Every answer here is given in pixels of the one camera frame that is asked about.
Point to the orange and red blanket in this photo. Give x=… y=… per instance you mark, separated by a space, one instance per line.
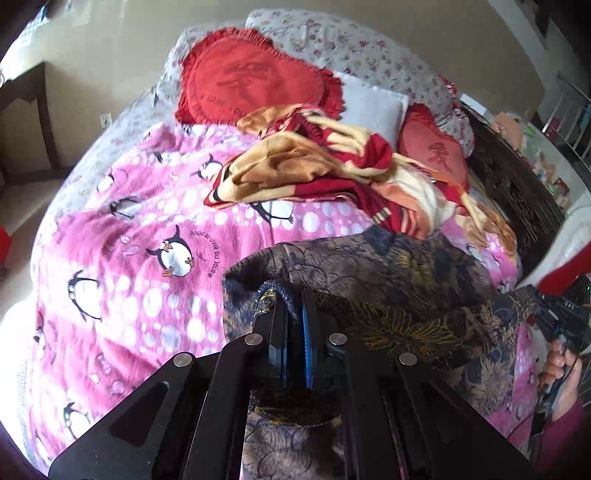
x=286 y=166

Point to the person's right hand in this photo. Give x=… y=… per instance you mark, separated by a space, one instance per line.
x=561 y=374

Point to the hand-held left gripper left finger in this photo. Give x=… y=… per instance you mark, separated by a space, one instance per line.
x=277 y=341

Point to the metal rack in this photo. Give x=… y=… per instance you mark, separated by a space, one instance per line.
x=570 y=106

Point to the dark carved wooden headboard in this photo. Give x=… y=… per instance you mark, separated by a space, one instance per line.
x=508 y=194

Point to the pink penguin print blanket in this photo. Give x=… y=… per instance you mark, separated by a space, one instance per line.
x=138 y=258

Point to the red knit garment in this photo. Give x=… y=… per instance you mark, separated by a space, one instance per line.
x=563 y=277

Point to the white pillow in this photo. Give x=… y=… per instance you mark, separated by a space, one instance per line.
x=369 y=101

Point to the dark wooden table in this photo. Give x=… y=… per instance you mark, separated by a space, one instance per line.
x=44 y=120

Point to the floral long pillow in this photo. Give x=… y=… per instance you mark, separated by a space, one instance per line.
x=360 y=41

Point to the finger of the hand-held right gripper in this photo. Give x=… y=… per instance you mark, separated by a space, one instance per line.
x=526 y=293

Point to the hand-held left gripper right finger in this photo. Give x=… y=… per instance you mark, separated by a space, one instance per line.
x=307 y=341

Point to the white box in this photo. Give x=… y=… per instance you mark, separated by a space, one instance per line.
x=475 y=104

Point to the small red heart pillow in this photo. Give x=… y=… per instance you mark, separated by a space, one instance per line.
x=434 y=152

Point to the person's right forearm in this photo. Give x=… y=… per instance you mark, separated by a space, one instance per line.
x=570 y=434

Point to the red object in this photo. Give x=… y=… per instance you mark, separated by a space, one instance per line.
x=4 y=247

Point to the large red heart pillow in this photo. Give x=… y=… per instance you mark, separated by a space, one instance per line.
x=240 y=78

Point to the white wall socket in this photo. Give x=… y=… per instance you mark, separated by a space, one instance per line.
x=105 y=120

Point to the dark patterned knit garment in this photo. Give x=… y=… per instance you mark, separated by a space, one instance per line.
x=392 y=286

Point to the pile of assorted packets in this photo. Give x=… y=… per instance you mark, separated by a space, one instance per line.
x=540 y=157

